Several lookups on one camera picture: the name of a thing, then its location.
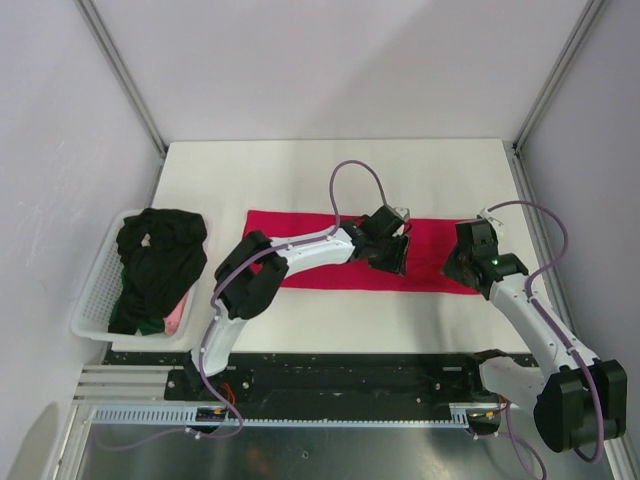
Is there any red t shirt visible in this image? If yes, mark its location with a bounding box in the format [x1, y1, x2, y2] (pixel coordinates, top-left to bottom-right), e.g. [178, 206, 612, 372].
[243, 210, 477, 296]

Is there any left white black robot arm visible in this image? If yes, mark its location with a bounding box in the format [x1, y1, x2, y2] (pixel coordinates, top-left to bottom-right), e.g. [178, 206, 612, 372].
[185, 205, 410, 400]

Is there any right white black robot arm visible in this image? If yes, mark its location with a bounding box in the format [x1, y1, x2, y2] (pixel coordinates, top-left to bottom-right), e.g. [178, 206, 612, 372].
[443, 217, 627, 453]

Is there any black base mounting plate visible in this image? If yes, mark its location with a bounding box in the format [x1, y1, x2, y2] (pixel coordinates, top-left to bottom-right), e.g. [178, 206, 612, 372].
[104, 351, 505, 423]

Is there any black t shirt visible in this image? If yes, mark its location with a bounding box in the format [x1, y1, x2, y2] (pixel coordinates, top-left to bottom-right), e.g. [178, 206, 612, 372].
[115, 208, 207, 320]

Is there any pink garment in basket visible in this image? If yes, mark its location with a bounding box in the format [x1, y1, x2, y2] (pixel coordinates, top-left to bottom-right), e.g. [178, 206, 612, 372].
[164, 292, 190, 336]

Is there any green garment in basket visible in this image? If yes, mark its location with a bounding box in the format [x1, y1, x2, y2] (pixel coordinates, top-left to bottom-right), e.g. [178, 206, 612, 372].
[108, 301, 165, 336]

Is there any white plastic laundry basket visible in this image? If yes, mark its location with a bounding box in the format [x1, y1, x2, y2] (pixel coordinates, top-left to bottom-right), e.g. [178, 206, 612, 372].
[71, 209, 199, 347]

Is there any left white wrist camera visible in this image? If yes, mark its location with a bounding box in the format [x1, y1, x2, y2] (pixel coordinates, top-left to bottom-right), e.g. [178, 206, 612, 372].
[393, 207, 410, 237]

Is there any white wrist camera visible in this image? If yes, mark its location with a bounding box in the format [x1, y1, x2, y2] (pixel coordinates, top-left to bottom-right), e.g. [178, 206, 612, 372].
[478, 208, 505, 237]
[393, 207, 410, 237]

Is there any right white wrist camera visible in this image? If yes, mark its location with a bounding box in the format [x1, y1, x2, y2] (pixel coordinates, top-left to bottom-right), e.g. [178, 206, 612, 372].
[478, 208, 505, 237]

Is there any white slotted cable duct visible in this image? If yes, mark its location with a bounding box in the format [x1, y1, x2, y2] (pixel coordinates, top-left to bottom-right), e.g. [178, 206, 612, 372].
[91, 403, 497, 429]

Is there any right aluminium frame post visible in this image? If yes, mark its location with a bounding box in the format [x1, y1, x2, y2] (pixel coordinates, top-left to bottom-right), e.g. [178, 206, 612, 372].
[512, 0, 609, 151]

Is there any aluminium frame post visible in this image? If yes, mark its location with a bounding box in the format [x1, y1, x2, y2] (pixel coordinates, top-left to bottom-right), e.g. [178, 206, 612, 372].
[73, 0, 169, 156]
[512, 0, 609, 151]

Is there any left aluminium frame post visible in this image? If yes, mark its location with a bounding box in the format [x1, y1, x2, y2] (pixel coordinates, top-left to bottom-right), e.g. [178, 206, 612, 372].
[73, 0, 169, 156]

